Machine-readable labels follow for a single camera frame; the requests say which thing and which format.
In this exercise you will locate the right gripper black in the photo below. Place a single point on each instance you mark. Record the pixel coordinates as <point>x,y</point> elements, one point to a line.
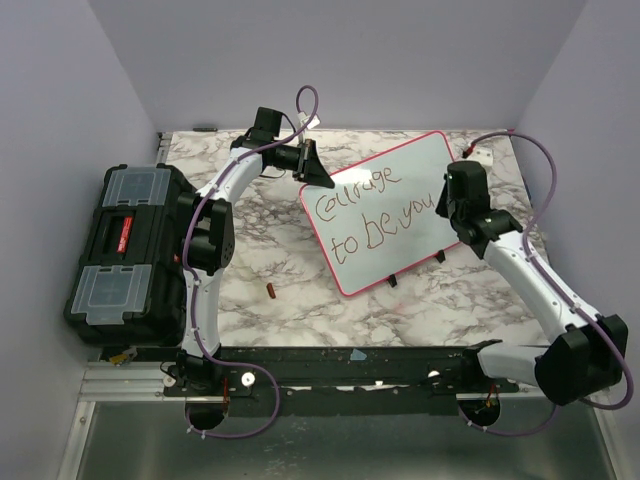
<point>441,208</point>

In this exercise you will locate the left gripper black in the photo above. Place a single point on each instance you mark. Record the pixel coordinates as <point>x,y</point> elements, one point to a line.
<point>308,169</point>

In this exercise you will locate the whiteboard with pink frame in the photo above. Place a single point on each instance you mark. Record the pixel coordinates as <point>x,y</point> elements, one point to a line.
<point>380,217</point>

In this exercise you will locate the dark red marker cap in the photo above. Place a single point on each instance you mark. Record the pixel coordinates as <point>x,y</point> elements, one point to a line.
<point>271,290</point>

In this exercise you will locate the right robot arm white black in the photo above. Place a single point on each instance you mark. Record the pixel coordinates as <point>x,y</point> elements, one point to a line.
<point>586,349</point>

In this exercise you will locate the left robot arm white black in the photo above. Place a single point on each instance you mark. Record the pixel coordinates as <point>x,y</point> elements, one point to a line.
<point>210,237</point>

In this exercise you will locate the black whiteboard stand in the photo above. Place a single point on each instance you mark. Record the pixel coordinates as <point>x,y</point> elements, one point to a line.
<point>440,256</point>

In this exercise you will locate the black toolbox with clear lids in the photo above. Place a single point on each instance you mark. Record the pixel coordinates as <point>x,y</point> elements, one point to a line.
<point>129,289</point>

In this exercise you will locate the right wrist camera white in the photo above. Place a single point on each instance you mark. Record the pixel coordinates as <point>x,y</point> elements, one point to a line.
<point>482,155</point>

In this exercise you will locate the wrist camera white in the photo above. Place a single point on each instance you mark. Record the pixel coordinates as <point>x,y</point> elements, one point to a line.
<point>306,123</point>
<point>482,155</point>

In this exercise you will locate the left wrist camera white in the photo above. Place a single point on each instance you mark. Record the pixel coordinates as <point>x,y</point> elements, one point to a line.
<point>306,123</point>

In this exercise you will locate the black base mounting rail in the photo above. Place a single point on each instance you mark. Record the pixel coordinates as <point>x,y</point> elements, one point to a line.
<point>331,381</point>

